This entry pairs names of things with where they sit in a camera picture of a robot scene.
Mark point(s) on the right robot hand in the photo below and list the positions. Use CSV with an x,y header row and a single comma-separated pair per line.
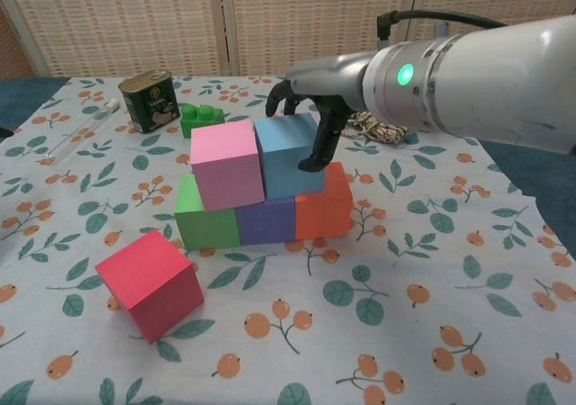
x,y
337,78

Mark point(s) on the light blue foam cube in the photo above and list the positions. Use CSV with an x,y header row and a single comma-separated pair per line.
x,y
283,162

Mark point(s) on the orange foam cube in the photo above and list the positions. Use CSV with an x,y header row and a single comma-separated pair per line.
x,y
324,211

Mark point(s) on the pink foam cube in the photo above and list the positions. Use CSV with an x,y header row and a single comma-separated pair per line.
x,y
229,166

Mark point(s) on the purple foam cube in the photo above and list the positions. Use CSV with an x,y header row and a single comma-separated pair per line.
x,y
265,222

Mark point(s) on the crimson red foam cube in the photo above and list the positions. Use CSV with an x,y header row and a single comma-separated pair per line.
x,y
148,283

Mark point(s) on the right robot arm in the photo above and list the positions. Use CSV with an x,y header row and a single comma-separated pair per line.
x,y
472,85

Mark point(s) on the green toy building brick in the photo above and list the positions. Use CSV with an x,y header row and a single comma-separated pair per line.
x,y
202,120

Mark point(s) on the dark green tin can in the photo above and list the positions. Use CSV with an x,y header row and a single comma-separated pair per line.
x,y
146,101

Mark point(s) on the green foam cube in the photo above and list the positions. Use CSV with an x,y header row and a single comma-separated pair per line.
x,y
207,229

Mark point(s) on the woven folding screen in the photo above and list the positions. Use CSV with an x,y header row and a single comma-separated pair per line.
x,y
135,18

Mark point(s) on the floral fruit print tablecloth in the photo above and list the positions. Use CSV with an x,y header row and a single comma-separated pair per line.
x,y
405,288

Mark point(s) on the clear glass test tube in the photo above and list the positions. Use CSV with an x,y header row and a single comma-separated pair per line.
x,y
83,130

